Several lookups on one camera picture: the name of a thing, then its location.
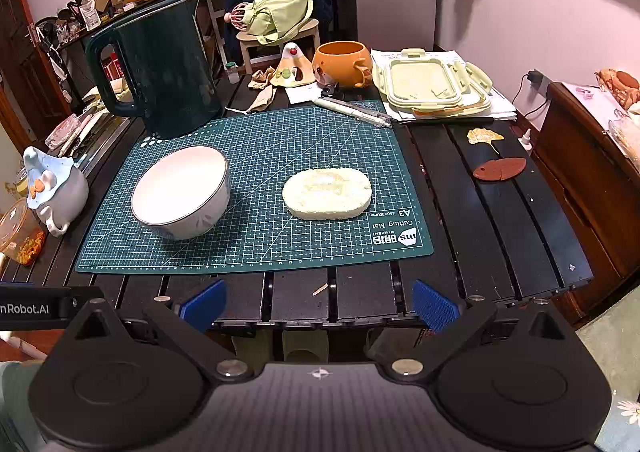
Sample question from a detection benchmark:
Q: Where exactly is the white bowl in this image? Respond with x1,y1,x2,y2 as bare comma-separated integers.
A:
131,146,232,241

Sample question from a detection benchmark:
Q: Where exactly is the wooden stool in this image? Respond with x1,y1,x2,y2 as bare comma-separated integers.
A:
236,19,321,75

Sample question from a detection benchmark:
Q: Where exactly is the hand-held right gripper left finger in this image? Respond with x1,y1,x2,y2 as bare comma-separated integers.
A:
52,279,256,383

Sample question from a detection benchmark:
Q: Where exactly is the person's left forearm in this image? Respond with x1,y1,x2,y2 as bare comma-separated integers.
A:
0,361,48,452

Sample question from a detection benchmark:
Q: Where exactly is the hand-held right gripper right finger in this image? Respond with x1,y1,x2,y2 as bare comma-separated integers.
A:
362,279,583,383

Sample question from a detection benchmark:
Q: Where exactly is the brown wooden cabinet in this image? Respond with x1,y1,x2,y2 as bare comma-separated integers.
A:
530,82,640,327

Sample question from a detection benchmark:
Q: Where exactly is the plastic snack container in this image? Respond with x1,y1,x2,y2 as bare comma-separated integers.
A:
0,198,47,267

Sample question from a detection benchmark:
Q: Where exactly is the pale yellow sponge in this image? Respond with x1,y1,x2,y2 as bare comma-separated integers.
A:
282,169,373,221

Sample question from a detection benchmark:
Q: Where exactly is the brown plush toy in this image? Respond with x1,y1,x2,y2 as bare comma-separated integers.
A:
594,68,640,110

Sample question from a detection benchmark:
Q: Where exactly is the white card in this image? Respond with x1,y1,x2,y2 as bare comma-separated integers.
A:
289,80,341,106

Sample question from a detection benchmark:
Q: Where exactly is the green cutting mat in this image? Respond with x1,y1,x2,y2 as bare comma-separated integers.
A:
75,100,435,275

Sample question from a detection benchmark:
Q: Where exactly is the beige cloth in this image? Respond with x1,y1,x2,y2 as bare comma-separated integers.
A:
245,70,276,113

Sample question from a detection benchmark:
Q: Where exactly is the clear silver pen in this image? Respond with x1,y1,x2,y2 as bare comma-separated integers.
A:
345,104,394,129

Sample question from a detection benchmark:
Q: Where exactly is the white pen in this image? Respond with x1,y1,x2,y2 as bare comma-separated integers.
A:
312,98,392,124

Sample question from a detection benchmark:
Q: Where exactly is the pile of books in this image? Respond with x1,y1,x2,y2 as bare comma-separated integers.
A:
45,82,132,157

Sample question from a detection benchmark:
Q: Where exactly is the yellow ginkgo leaf coaster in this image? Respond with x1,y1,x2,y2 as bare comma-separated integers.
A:
467,128,505,155

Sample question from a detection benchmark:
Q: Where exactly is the brown wooden door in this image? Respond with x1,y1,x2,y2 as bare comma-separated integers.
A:
0,0,71,143

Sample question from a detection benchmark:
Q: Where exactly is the black power plug cable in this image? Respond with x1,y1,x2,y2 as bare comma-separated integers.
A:
511,69,551,117

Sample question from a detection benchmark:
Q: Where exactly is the orange bear mug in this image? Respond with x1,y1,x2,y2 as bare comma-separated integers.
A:
312,40,374,88

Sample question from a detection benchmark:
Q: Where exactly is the stack of white papers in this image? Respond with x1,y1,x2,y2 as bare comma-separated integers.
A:
371,50,518,123

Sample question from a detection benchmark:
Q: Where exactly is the pink wire whisk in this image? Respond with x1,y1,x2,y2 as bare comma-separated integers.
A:
225,3,251,33

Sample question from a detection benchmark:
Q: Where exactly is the dark green kettle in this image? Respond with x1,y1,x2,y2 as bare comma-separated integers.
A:
85,0,224,139

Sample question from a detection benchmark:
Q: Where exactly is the brown fish coaster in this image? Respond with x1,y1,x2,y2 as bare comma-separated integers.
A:
473,158,528,181

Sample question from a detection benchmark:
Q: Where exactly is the light green bag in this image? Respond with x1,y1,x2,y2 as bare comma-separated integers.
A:
242,0,315,45

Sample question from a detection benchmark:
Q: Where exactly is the cone mountain figurine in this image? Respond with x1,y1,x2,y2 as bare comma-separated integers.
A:
270,42,317,87

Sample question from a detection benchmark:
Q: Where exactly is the light green container lid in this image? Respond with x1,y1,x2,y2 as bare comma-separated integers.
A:
372,66,493,119
385,48,495,108

